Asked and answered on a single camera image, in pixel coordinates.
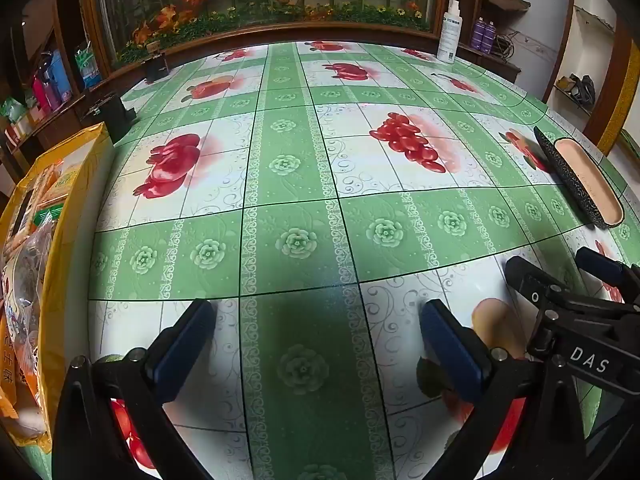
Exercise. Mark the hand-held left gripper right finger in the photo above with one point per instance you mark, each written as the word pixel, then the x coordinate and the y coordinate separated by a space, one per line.
pixel 450 355

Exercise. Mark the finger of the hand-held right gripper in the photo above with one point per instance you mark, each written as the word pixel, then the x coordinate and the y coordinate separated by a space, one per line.
pixel 522 272
pixel 597 261

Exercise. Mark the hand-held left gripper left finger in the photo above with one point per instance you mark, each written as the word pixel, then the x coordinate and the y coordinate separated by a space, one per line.
pixel 185 345

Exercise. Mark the yellow cardboard box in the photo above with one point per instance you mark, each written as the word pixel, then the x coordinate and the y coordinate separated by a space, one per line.
pixel 75 210

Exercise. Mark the white spray bottle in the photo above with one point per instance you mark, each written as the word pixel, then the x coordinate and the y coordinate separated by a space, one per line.
pixel 448 35

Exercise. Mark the pink bottle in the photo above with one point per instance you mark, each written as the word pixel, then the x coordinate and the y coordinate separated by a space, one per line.
pixel 45 92

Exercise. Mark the green and white bag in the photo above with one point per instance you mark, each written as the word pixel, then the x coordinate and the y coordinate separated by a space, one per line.
pixel 87 67

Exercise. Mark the open black glasses case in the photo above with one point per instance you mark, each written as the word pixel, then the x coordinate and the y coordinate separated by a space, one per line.
pixel 585 175

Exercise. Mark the light green packet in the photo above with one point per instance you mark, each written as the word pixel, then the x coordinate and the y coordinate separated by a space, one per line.
pixel 12 110

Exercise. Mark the blue bottle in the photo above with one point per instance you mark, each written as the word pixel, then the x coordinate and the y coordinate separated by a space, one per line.
pixel 60 75

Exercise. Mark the purple spray can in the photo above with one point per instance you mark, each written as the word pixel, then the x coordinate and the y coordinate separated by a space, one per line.
pixel 479 35
pixel 490 36

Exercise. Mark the pile of snack packets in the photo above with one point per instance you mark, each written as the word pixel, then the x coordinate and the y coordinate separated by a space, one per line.
pixel 30 260

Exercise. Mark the small black box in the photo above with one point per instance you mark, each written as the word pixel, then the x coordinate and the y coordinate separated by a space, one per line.
pixel 114 115
pixel 157 67

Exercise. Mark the dark wooden wall shelf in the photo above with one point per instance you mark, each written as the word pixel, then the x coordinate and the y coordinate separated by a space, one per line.
pixel 505 2

